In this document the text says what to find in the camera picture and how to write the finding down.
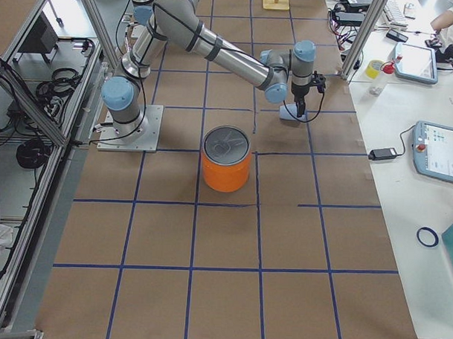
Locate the black power adapter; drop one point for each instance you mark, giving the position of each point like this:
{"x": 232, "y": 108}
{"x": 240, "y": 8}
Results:
{"x": 382, "y": 154}

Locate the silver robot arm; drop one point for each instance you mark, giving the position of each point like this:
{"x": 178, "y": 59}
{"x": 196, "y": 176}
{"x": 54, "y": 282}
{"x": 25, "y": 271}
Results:
{"x": 276, "y": 72}

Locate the red capped squeeze bottle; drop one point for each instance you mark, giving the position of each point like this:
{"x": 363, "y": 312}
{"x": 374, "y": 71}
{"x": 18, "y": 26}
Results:
{"x": 390, "y": 67}

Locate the far teach pendant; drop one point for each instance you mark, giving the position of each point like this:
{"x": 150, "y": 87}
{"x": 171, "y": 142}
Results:
{"x": 415, "y": 63}

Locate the light blue plastic cup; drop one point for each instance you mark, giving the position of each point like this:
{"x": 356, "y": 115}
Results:
{"x": 289, "y": 112}

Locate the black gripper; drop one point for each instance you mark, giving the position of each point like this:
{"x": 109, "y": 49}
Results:
{"x": 299, "y": 93}

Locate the black smartphone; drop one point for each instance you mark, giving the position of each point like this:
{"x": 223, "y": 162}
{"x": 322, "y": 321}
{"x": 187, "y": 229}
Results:
{"x": 396, "y": 36}

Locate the wooden cup rack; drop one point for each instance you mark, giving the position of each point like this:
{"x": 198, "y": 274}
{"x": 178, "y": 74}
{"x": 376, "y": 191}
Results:
{"x": 275, "y": 5}

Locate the orange can with silver lid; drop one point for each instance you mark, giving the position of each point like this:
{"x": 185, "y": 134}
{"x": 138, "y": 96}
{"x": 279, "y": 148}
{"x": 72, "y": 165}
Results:
{"x": 226, "y": 159}

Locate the teach pendant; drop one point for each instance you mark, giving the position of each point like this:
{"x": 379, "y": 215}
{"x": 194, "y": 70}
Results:
{"x": 433, "y": 150}
{"x": 415, "y": 63}

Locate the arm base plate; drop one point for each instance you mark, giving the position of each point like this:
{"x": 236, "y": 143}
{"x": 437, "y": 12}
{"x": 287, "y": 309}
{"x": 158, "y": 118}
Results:
{"x": 141, "y": 135}

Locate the near teach pendant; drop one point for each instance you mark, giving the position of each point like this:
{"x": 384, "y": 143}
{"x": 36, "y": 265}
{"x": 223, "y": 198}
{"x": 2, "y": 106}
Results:
{"x": 433, "y": 150}

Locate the yellow tape roll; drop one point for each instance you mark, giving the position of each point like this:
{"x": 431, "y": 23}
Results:
{"x": 373, "y": 68}

